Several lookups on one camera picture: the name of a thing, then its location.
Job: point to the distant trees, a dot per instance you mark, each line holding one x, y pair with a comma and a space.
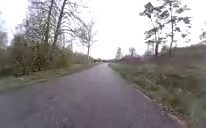
124, 53

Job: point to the grey asphalt path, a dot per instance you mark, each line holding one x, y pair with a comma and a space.
91, 96

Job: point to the row of bare trees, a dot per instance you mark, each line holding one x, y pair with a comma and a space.
51, 33

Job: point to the tall thin pine trees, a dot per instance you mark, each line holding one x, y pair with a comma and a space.
164, 26

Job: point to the brown bushes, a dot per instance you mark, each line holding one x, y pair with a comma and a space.
27, 60

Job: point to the overgrown grass bank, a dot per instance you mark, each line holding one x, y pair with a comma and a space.
177, 83

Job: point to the grass verge with trees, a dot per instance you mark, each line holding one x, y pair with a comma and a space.
21, 81

